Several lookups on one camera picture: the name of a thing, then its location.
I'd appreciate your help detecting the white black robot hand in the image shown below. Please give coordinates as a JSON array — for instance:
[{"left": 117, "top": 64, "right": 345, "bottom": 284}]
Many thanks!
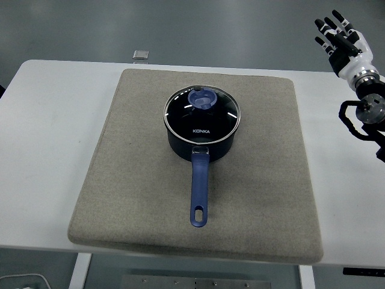
[{"left": 313, "top": 9, "right": 377, "bottom": 81}]

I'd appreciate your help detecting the glass pot lid blue knob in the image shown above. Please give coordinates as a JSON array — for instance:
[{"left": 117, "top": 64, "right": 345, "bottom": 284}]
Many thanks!
[{"left": 163, "top": 84, "right": 242, "bottom": 144}]

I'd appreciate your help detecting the black box under table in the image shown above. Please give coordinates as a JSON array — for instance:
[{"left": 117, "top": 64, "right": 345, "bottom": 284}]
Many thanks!
[{"left": 342, "top": 267, "right": 385, "bottom": 276}]

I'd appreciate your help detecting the white table leg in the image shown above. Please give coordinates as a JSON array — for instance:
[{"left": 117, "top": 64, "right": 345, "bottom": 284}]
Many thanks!
[
  {"left": 68, "top": 252, "right": 93, "bottom": 289},
  {"left": 298, "top": 266, "right": 316, "bottom": 289}
]

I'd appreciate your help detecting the beige fabric mat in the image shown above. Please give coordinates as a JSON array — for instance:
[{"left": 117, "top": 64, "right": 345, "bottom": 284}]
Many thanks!
[{"left": 67, "top": 68, "right": 325, "bottom": 266}]

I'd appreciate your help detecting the grey metal plate with screws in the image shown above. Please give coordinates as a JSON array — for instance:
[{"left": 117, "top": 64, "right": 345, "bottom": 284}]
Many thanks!
[{"left": 121, "top": 274, "right": 271, "bottom": 289}]

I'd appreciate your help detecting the dark pot with blue handle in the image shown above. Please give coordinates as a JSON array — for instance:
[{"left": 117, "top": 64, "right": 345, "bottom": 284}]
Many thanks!
[{"left": 165, "top": 117, "right": 239, "bottom": 229}]

